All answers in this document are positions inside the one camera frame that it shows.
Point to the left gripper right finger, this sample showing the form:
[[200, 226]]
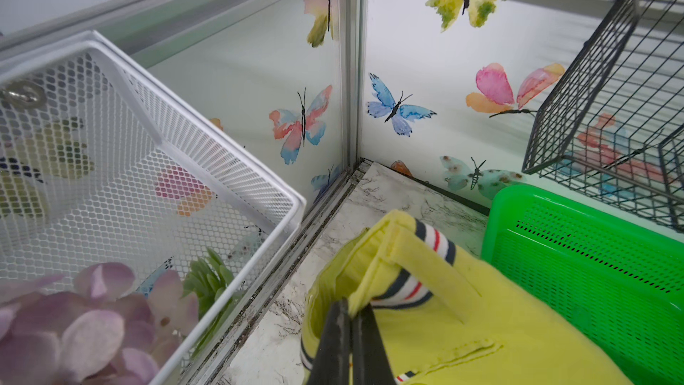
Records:
[[370, 365]]

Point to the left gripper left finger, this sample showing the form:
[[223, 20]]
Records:
[[331, 363]]

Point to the yellow-green long pants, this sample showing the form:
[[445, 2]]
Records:
[[446, 317]]

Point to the pink artificial flowers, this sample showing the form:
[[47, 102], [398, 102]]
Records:
[[100, 332]]

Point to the green plastic basket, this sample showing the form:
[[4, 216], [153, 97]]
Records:
[[619, 284]]

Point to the white mesh wall basket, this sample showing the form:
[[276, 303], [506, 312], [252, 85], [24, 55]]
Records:
[[101, 163]]

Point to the black wire wall basket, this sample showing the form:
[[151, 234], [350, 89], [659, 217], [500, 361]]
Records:
[[612, 128]]

